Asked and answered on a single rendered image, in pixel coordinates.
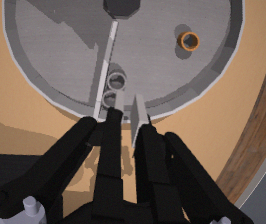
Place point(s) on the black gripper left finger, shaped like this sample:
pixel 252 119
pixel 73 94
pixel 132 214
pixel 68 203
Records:
pixel 25 199

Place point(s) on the bronze bushing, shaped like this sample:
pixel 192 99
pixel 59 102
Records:
pixel 195 43

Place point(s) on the grey round turntable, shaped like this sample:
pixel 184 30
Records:
pixel 68 41

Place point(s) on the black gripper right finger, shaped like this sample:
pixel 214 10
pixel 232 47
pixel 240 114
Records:
pixel 201 198

